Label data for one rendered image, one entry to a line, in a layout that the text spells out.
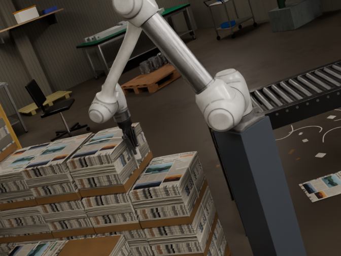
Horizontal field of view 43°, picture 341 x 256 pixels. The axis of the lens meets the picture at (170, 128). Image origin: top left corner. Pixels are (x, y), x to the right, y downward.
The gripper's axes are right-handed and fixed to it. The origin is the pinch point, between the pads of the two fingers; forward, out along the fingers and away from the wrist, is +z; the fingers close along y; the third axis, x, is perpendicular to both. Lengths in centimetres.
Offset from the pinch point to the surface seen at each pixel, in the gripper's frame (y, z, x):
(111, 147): 10.9, -10.5, -6.4
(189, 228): 17.8, 38.8, 22.6
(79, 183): 17.3, 3.4, -28.9
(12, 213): 19, 15, -81
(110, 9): -813, -39, -387
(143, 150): -11.5, 3.8, -1.5
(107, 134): -10.2, -10.4, -19.1
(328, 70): -119, 17, 99
